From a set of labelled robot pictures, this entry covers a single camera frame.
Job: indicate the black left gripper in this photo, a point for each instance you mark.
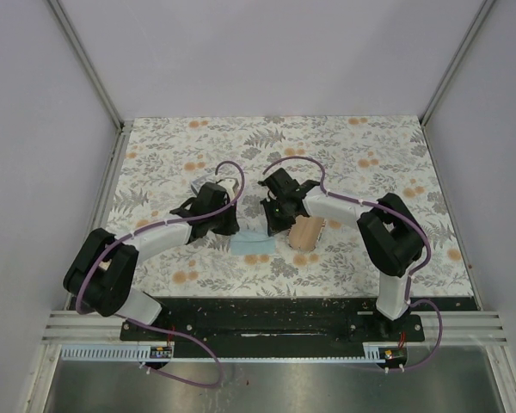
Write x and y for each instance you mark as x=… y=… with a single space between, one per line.
x=233 y=225

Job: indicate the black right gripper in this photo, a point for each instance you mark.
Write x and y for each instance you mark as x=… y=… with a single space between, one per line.
x=275 y=226

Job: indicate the light blue cleaning cloth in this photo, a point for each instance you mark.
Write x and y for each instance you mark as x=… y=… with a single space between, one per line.
x=246 y=243

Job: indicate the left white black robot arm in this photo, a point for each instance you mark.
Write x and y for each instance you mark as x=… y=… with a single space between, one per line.
x=101 y=274

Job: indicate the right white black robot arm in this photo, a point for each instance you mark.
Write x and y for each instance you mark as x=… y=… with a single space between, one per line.
x=392 y=237

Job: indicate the floral pattern table mat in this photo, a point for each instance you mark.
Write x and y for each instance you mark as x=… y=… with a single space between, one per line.
x=365 y=157

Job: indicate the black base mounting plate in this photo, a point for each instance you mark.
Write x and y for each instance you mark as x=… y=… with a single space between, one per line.
x=327 y=322

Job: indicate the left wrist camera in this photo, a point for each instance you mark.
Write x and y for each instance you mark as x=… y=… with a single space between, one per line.
x=231 y=185

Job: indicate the white slotted cable duct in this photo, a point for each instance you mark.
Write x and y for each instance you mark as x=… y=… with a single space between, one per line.
x=228 y=352

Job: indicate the left aluminium frame post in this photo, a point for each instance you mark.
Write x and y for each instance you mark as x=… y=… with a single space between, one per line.
x=67 y=28

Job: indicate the aluminium frame post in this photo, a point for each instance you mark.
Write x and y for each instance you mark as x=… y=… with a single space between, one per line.
x=464 y=46
x=67 y=28

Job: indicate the right aluminium frame post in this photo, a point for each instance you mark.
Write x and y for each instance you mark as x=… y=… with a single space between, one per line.
x=464 y=46

